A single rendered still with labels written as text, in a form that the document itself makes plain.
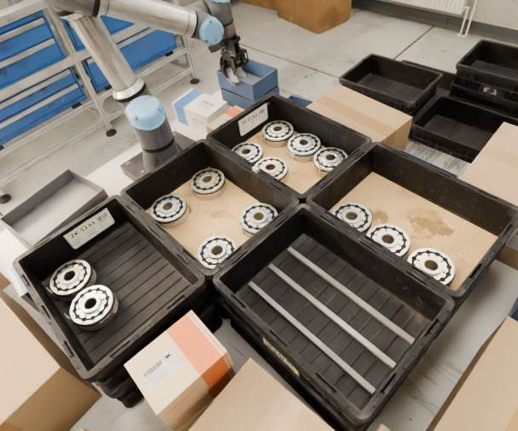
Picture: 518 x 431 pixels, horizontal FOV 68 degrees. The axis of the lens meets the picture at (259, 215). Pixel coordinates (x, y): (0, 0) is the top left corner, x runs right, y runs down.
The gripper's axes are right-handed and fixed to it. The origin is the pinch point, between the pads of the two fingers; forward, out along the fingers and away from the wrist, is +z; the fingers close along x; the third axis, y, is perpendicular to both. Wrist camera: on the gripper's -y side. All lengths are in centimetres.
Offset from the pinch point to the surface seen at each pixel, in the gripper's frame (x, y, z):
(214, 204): -49, 43, -4
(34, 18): -20, -142, -4
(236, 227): -50, 54, -4
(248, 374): -76, 85, -9
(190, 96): -13.6, -13.8, 3.4
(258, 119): -16.0, 30.0, -6.0
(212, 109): -14.3, 0.9, 3.3
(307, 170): -22, 55, -2
